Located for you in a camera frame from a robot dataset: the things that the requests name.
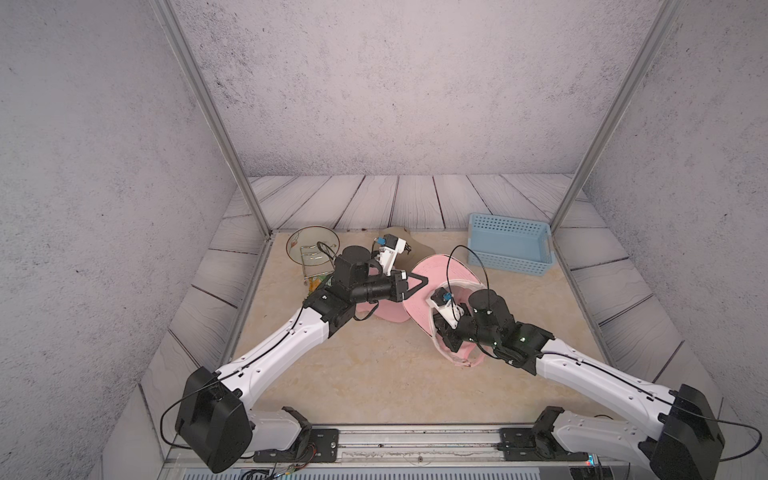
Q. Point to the light blue plastic basket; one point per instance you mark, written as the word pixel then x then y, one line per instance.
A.
pixel 510 244

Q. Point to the left aluminium frame post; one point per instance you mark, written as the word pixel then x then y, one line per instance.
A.
pixel 190 68

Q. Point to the aluminium frame post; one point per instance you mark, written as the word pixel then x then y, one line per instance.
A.
pixel 190 68
pixel 660 28

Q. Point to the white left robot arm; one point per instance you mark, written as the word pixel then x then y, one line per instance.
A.
pixel 215 417

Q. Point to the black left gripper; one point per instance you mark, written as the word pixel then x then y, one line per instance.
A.
pixel 397 290

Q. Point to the beige baseball cap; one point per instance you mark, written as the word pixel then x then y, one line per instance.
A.
pixel 417 252

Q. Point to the pale green ceramic plate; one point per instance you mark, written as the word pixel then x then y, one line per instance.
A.
pixel 309 236

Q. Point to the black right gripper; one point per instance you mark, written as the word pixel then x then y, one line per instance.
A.
pixel 447 334

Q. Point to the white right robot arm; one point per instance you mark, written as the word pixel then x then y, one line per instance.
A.
pixel 671 432

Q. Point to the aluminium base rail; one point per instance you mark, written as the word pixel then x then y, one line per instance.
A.
pixel 485 451

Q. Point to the metal wire plate rack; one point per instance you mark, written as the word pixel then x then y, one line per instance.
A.
pixel 316 261

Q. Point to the pink baseball cap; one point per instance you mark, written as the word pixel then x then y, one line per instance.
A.
pixel 393 312
pixel 461 282

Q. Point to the green snack bag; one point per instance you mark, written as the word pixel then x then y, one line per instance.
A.
pixel 318 281

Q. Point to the right aluminium frame post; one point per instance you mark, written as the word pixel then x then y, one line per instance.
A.
pixel 660 28

